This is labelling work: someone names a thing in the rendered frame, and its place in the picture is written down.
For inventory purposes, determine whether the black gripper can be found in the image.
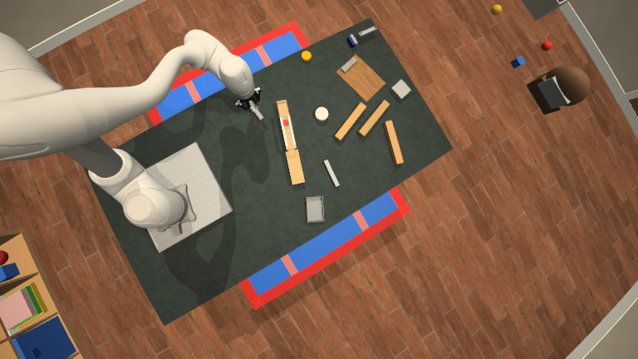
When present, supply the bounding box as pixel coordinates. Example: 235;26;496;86
235;86;261;112

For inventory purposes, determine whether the white square stick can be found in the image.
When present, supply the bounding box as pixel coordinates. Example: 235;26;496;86
249;101;264;120
323;160;339;187

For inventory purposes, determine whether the grey bar with cross pins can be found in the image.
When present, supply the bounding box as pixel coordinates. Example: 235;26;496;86
358;25;377;39

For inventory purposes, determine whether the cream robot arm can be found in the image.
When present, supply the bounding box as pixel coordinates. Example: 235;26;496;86
0;30;255;236

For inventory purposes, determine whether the cream short cylinder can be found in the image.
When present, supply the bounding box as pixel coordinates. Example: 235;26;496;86
315;107;328;121

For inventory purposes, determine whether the wooden clipboard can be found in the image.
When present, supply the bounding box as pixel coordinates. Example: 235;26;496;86
336;54;380;99

